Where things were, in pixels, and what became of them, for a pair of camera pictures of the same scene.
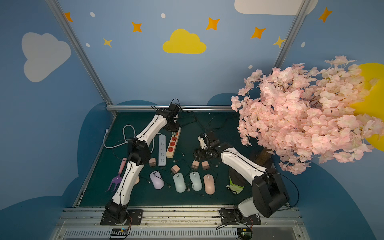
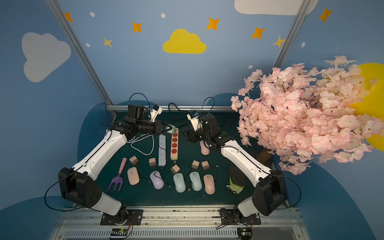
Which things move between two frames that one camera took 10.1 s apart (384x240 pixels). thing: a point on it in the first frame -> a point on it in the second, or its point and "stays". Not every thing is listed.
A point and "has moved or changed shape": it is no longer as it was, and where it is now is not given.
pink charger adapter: [175, 169] stays
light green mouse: [195, 178] stays
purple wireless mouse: [157, 180] stays
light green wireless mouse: [180, 184] stays
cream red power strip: [171, 147] has moved or changed shape
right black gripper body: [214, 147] -> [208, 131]
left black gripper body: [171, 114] -> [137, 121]
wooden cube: [152, 162] stays
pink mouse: [209, 181] stays
